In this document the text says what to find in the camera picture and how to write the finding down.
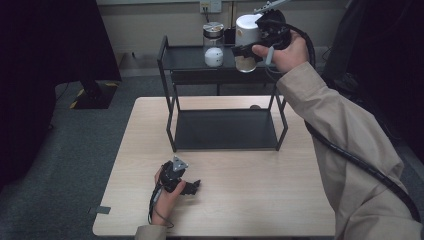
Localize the black stand base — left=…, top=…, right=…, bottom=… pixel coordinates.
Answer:
left=69, top=79, right=120, bottom=110

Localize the white-lidded glass powder jar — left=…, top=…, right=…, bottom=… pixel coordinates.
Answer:
left=234, top=13, right=264, bottom=74

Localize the dark curtain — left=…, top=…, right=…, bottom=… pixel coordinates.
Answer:
left=0, top=0, right=123, bottom=191

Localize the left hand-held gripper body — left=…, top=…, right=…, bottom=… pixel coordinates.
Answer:
left=159, top=155, right=190, bottom=194

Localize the dark tape strip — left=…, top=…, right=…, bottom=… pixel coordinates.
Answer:
left=88, top=205, right=112, bottom=215

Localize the person's left hand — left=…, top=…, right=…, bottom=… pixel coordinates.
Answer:
left=151, top=168, right=188, bottom=226

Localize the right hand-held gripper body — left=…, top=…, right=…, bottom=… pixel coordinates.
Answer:
left=253, top=0, right=295, bottom=51

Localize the white wall socket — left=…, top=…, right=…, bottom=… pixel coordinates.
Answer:
left=199, top=0, right=223, bottom=14

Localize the person's right hand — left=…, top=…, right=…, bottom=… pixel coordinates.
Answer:
left=252, top=29, right=309, bottom=74

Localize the thin black cable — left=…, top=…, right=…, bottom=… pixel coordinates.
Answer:
left=147, top=186, right=175, bottom=229

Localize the metal-lidded glass jar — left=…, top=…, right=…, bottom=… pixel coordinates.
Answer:
left=202, top=21, right=225, bottom=68

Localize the thick black cable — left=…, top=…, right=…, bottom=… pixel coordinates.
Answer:
left=283, top=19, right=422, bottom=224

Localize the black metal shelf rack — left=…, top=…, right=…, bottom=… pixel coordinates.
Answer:
left=157, top=34, right=289, bottom=153

